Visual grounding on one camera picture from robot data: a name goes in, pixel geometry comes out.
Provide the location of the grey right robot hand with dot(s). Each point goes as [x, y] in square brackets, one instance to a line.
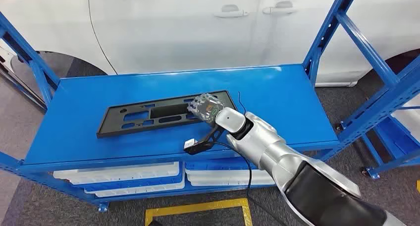
[205, 109]

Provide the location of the black plastic frame part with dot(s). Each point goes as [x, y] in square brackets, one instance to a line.
[113, 119]

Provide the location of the blue metal shelf rack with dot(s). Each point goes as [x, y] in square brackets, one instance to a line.
[131, 86]

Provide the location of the blue plastic tray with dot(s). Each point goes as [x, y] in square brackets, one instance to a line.
[216, 164]
[137, 183]

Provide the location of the white plastic tray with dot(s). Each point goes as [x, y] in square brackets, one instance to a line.
[229, 182]
[226, 173]
[141, 190]
[115, 172]

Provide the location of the white car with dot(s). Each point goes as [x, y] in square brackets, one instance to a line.
[164, 27]

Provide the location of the blue wheeled rack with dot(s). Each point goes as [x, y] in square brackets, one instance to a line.
[393, 142]

